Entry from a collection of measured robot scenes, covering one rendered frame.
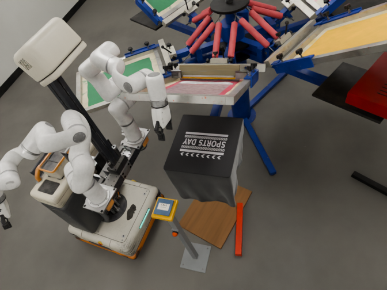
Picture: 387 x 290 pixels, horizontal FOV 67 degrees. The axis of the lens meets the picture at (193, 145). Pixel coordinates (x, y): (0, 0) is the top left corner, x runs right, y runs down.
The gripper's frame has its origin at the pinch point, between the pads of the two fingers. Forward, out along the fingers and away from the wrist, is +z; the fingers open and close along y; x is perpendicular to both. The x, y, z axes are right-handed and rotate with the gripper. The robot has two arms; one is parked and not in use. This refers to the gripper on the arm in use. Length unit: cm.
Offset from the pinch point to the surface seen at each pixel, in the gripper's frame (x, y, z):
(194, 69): -9, -74, -1
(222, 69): 9, -74, 0
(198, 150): -2, -43, 43
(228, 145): 17, -49, 41
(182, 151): -13, -41, 44
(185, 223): -28, -54, 137
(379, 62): 104, -107, 7
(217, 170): 14, -31, 47
